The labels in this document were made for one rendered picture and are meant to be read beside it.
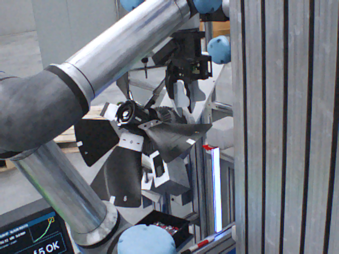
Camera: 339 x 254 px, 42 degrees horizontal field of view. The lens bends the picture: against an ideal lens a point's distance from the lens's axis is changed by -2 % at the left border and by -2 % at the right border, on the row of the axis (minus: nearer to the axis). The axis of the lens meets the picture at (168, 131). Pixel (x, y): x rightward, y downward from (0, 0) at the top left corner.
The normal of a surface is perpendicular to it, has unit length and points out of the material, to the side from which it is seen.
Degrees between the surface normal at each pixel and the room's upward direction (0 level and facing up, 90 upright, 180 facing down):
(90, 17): 90
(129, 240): 8
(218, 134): 90
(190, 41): 90
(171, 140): 16
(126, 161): 51
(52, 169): 91
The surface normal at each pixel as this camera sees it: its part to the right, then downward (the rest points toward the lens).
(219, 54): -0.73, 0.31
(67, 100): 0.53, 0.18
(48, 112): 0.35, 0.27
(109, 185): -0.15, -0.29
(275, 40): -0.87, 0.25
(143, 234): 0.01, -0.88
